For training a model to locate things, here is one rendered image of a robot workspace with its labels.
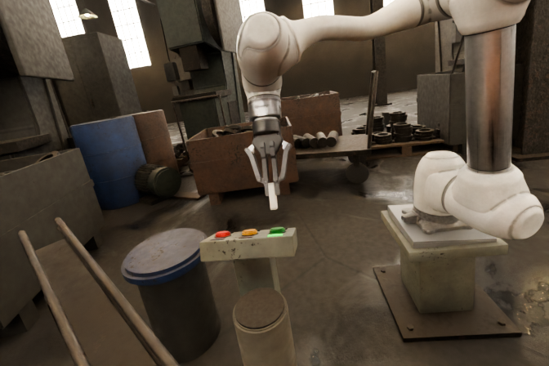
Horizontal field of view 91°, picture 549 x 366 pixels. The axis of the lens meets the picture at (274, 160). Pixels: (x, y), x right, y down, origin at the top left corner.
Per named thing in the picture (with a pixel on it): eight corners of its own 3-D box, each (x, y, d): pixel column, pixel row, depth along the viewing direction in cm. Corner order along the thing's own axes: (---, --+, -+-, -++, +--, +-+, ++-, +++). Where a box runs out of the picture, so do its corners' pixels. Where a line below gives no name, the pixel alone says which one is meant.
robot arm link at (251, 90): (245, 106, 79) (242, 91, 66) (240, 55, 80) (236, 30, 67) (282, 104, 79) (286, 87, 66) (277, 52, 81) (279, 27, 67)
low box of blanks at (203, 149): (294, 169, 315) (287, 113, 297) (301, 193, 244) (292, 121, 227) (216, 180, 317) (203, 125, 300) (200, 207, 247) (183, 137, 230)
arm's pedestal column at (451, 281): (372, 270, 138) (369, 215, 129) (456, 263, 133) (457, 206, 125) (403, 342, 99) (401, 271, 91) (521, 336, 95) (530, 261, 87)
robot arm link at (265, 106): (278, 92, 69) (280, 115, 68) (282, 102, 78) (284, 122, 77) (243, 97, 70) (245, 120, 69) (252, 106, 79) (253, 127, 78)
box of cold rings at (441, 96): (519, 127, 346) (526, 55, 323) (589, 143, 258) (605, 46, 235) (416, 137, 368) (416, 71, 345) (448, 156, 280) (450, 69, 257)
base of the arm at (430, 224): (390, 212, 114) (391, 200, 113) (441, 205, 115) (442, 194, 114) (416, 236, 97) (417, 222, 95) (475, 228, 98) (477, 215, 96)
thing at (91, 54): (112, 167, 479) (73, 46, 426) (155, 161, 474) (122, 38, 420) (87, 179, 418) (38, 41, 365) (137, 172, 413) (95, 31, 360)
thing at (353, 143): (378, 162, 296) (373, 70, 270) (383, 184, 237) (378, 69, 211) (275, 167, 333) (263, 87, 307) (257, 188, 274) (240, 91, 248)
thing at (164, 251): (214, 372, 99) (186, 274, 87) (134, 372, 103) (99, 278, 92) (235, 304, 129) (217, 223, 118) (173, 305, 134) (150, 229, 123)
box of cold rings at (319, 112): (334, 134, 465) (331, 90, 445) (343, 145, 385) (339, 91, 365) (275, 142, 475) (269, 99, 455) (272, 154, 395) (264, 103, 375)
